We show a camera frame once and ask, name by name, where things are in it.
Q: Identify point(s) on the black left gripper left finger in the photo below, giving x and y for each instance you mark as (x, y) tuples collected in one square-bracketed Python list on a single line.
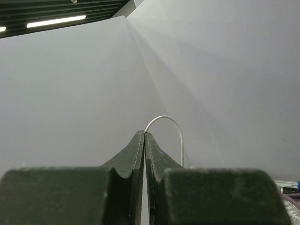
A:
[(110, 194)]

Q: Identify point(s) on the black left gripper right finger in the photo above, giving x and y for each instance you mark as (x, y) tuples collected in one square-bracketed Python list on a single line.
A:
[(181, 196)]

